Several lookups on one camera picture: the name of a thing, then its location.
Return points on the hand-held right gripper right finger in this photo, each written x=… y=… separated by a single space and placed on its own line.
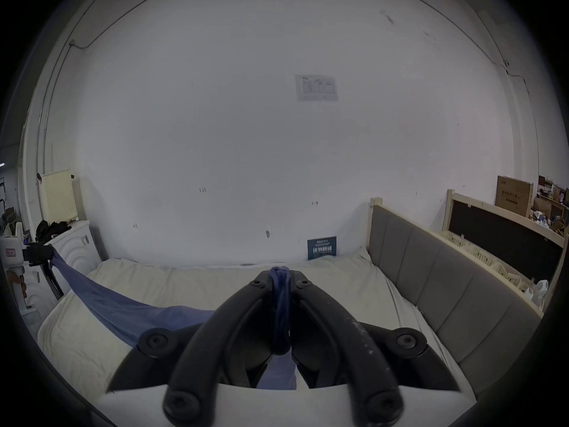
x=351 y=340

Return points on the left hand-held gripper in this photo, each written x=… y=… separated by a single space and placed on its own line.
x=11 y=243

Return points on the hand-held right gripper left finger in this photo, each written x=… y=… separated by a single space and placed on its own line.
x=209 y=340

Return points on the dark blue garment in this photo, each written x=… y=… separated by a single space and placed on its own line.
x=133 y=314

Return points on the person's left hand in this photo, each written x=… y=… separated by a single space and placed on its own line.
x=15 y=285

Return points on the black cloth bundle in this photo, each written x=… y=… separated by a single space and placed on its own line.
x=51 y=229

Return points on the white washing machine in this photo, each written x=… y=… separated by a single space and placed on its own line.
x=75 y=249

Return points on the white pegboard panel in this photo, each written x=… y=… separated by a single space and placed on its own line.
x=57 y=196

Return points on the bed with beige sheet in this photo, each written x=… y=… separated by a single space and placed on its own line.
x=178 y=287

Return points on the blue sign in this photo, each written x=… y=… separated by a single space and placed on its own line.
x=322 y=248

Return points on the grey padded headboard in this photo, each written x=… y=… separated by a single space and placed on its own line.
x=444 y=283

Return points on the white plastic bag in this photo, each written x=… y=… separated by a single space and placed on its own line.
x=540 y=292

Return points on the brown carton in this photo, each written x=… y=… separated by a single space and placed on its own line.
x=513 y=196

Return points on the white paper sheet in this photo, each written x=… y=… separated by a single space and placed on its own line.
x=316 y=88

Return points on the wooden bed frame black panel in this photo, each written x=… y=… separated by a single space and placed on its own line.
x=502 y=234

